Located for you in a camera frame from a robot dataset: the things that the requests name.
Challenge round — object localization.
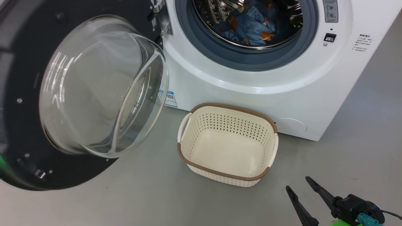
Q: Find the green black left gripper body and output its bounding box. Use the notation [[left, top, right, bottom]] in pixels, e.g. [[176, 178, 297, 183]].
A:
[[0, 157, 15, 176]]

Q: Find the blue white energy label sticker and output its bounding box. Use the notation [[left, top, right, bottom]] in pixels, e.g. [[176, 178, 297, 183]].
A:
[[158, 90, 178, 109]]

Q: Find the black washer door glass bowl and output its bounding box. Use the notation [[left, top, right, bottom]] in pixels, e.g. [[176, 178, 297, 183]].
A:
[[0, 0, 172, 191]]

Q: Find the white front-load washing machine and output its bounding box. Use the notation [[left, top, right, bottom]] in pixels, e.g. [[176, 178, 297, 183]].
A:
[[157, 0, 402, 142]]

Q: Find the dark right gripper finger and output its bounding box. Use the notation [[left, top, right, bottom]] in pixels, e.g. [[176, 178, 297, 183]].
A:
[[305, 176, 342, 218], [285, 186, 319, 226]]

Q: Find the cream perforated laundry basket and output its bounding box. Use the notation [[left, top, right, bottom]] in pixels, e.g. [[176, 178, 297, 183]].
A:
[[177, 103, 279, 188]]

